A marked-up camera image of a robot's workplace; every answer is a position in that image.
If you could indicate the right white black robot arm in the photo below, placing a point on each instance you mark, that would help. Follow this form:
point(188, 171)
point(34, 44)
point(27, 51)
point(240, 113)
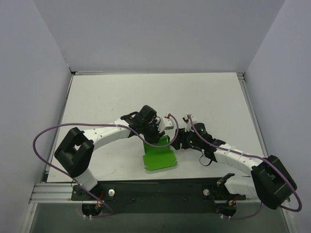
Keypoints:
point(265, 179)

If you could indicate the aluminium frame rail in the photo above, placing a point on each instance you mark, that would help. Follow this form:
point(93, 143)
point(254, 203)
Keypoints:
point(242, 82)

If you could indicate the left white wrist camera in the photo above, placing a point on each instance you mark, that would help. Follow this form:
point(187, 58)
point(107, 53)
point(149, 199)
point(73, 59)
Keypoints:
point(165, 123)

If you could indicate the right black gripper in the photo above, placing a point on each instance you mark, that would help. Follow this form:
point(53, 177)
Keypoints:
point(182, 140)

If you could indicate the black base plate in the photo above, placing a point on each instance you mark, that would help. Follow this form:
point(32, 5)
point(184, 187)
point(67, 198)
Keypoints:
point(196, 195)

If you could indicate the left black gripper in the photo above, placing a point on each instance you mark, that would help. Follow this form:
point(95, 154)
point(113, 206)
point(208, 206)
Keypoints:
point(153, 135)

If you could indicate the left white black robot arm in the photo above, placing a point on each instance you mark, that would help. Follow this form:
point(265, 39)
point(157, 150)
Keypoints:
point(75, 150)

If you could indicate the green paper box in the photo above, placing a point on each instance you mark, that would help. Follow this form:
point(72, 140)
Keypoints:
point(158, 158)

